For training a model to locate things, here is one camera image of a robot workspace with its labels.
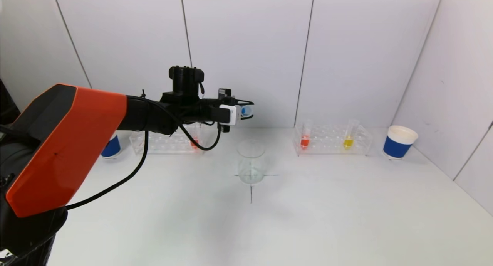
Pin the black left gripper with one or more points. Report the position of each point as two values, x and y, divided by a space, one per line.
225 108

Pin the test tube for blue pigment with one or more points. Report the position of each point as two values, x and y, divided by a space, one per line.
245 111

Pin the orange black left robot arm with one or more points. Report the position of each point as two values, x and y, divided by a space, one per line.
69 142

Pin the clear glass beaker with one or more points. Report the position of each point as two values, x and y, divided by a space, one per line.
251 162

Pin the test tube with red pigment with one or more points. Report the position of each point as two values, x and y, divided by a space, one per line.
194 142
304 142

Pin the clear acrylic test tube rack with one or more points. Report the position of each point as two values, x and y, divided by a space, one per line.
161 144
327 142

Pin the test tube with yellow pigment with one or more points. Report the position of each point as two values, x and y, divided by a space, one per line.
348 143

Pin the blue sleeved white paper cup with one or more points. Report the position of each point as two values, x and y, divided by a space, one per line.
111 147
396 147

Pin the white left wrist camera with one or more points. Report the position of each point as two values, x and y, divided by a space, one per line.
228 115

